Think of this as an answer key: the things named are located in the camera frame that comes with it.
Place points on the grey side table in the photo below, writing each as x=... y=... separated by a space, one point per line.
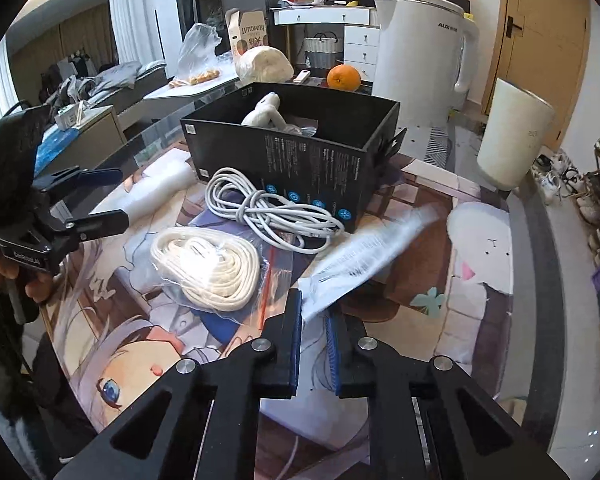
x=168 y=92

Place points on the cream cylindrical cup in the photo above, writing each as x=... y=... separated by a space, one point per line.
x=517 y=125

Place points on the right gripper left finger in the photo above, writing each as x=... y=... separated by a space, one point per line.
x=200 y=421

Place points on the wooden door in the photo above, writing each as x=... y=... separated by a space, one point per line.
x=542 y=46

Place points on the cream yarn ball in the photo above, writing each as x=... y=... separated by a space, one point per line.
x=263 y=64

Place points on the clear plastic snack bag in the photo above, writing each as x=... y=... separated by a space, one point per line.
x=197 y=61

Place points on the white plush toy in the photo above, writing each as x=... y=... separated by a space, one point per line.
x=266 y=114

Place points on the white electric kettle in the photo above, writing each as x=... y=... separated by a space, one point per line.
x=427 y=55

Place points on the printed fruit carton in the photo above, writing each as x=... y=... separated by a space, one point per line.
x=246 y=30

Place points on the anime print desk mat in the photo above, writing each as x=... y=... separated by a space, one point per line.
x=426 y=419

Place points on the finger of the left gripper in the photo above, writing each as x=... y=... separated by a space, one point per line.
x=96 y=226
x=80 y=179

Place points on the white drawer desk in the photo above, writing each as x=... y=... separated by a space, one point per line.
x=356 y=26

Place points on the person left hand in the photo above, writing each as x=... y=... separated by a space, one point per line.
x=39 y=287

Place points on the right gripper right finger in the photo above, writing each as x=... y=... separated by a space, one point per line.
x=428 y=418

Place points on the orange fruit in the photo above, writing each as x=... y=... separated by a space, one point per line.
x=344 y=77

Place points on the black cardboard box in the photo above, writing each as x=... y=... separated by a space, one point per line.
x=338 y=168

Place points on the white foam wrap roll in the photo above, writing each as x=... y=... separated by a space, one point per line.
x=169 y=174

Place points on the shoe rack with shoes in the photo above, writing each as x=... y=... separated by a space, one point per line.
x=558 y=178

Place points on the woven basket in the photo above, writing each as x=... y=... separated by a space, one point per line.
x=322 y=51

